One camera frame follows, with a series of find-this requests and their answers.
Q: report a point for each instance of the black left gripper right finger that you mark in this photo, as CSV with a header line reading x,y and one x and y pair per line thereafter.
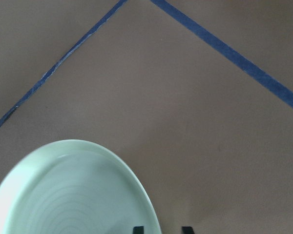
x,y
186,230

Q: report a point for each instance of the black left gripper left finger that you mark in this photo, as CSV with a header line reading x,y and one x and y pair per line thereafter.
x,y
138,230

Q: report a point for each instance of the mint green plate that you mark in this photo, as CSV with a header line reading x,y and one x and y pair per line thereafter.
x,y
74,187

